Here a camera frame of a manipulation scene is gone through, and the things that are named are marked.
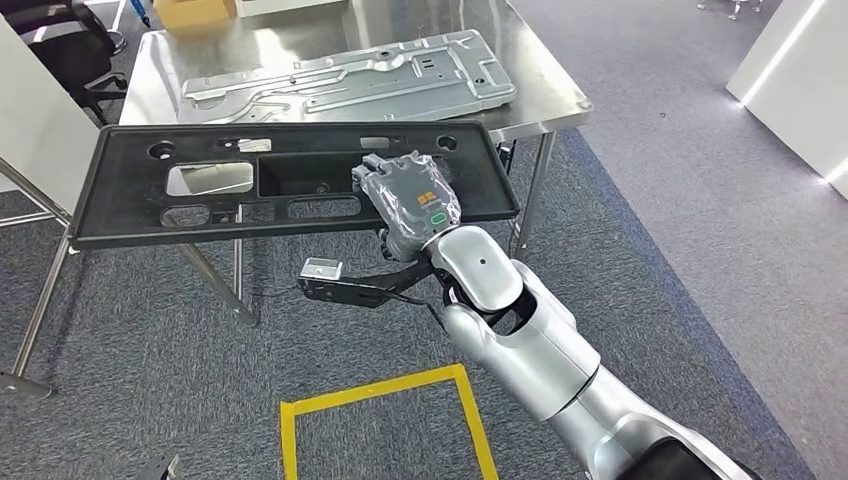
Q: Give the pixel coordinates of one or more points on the black plastic panel part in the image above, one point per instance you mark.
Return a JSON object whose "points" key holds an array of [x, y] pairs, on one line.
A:
{"points": [[119, 199]]}

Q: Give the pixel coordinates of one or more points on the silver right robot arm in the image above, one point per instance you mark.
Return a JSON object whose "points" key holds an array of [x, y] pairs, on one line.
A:
{"points": [[530, 358]]}

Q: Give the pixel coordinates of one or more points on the stainless steel workbench table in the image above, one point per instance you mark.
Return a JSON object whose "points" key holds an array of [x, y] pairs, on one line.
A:
{"points": [[530, 99]]}

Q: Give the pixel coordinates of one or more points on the stamped grey metal plate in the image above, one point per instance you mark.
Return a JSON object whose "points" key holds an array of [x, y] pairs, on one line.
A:
{"points": [[397, 86]]}

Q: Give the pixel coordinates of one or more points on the yellow floor tape square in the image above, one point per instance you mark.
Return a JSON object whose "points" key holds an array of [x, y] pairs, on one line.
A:
{"points": [[371, 388]]}

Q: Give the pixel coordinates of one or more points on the cardboard box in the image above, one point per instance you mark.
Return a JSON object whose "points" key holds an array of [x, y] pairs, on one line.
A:
{"points": [[195, 13]]}

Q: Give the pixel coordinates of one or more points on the chrome chair base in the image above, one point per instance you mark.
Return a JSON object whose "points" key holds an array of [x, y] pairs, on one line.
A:
{"points": [[732, 6]]}

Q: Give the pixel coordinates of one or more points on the small steel table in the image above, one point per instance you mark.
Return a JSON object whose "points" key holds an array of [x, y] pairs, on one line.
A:
{"points": [[40, 311]]}

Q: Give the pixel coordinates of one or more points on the white cabinet desk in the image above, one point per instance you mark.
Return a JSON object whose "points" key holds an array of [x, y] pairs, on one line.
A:
{"points": [[40, 132]]}

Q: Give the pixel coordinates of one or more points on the white partition with light strip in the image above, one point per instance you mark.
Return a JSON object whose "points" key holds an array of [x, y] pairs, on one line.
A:
{"points": [[795, 79]]}

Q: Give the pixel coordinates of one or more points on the black office chair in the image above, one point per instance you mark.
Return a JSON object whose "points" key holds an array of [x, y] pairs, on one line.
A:
{"points": [[66, 46]]}

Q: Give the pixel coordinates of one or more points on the black right wrist camera bracket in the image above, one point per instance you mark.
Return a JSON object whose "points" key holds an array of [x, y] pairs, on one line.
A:
{"points": [[358, 291]]}

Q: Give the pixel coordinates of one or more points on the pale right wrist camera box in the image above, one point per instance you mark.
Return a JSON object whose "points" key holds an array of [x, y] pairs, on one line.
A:
{"points": [[321, 270]]}

